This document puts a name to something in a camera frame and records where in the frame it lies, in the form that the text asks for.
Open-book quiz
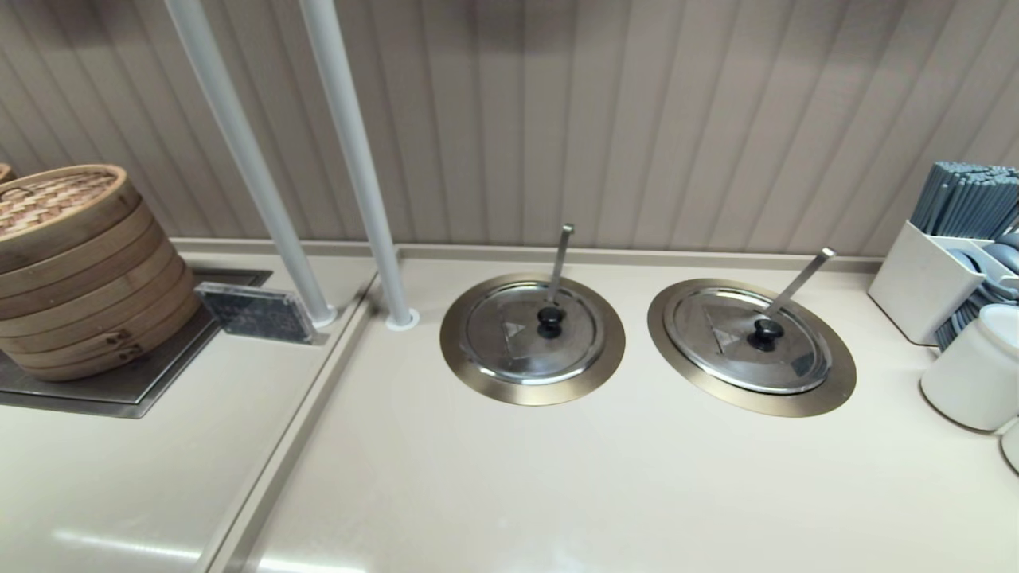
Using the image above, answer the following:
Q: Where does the white ceramic jar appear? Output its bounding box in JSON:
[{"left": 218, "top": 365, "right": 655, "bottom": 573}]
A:
[{"left": 921, "top": 305, "right": 1019, "bottom": 433}]

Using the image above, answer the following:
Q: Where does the white metal pole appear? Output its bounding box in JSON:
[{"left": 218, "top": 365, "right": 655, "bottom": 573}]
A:
[
  {"left": 165, "top": 0, "right": 338, "bottom": 329},
  {"left": 299, "top": 0, "right": 420, "bottom": 331}
]

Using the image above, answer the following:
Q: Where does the white utensil holder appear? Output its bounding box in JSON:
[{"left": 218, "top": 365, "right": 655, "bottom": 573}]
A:
[{"left": 868, "top": 220, "right": 1019, "bottom": 347}]

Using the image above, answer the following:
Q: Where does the bamboo steamer stack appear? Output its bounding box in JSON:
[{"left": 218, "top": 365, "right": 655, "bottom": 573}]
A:
[{"left": 0, "top": 164, "right": 201, "bottom": 382}]

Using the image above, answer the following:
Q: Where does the recessed steel tray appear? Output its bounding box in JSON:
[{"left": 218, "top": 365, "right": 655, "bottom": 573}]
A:
[{"left": 0, "top": 268, "right": 273, "bottom": 419}]

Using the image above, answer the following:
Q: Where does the clear acrylic sign holder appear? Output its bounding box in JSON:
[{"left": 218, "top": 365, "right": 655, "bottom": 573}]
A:
[{"left": 195, "top": 282, "right": 317, "bottom": 345}]

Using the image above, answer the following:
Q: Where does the bronze counter ring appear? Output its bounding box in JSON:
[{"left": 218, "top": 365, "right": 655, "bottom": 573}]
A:
[
  {"left": 439, "top": 272, "right": 627, "bottom": 407},
  {"left": 647, "top": 278, "right": 857, "bottom": 418}
]

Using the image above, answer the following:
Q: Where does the steel hinged pot lid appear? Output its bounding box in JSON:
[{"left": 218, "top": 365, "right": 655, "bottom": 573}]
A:
[
  {"left": 460, "top": 281, "right": 606, "bottom": 386},
  {"left": 665, "top": 286, "right": 834, "bottom": 396}
]

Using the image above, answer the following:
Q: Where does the left steel ladle handle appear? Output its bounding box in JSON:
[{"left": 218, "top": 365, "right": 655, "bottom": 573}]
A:
[{"left": 548, "top": 224, "right": 576, "bottom": 307}]

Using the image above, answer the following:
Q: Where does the grey chopsticks bundle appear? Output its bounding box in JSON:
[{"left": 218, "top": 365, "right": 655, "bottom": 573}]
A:
[{"left": 910, "top": 162, "right": 1019, "bottom": 240}]

